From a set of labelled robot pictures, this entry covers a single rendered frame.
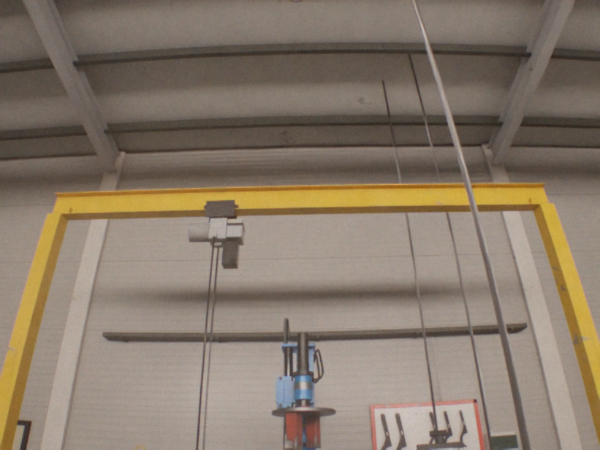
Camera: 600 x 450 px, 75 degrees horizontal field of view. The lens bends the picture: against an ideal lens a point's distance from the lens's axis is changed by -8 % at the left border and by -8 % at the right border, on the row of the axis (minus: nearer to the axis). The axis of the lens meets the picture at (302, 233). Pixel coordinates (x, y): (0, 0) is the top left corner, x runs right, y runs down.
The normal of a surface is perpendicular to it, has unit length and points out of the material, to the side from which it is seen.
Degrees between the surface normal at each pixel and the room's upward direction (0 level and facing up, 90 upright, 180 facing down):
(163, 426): 90
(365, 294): 90
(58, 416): 90
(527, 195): 90
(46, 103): 173
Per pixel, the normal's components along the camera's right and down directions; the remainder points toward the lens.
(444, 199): -0.01, -0.49
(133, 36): 0.01, 0.81
